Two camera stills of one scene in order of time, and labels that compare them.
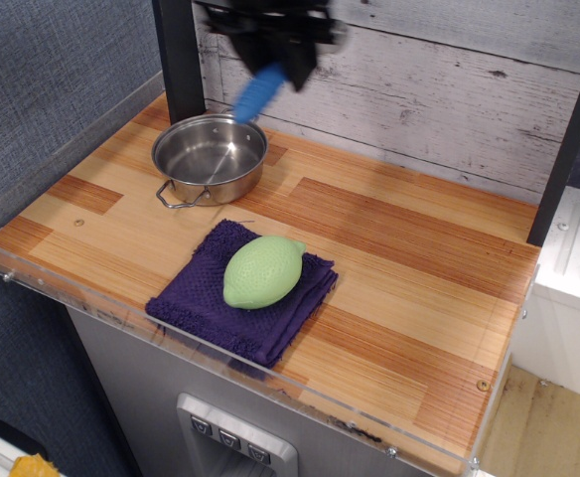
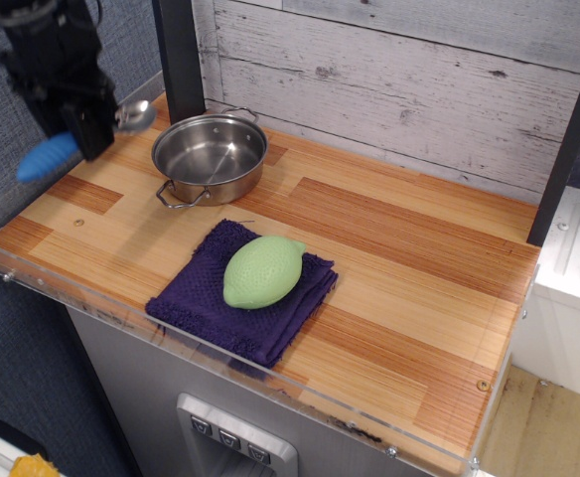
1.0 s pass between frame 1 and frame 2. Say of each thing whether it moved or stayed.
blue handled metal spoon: moved
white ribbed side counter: stayed
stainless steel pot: stayed
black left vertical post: stayed
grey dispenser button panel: stayed
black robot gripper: moved
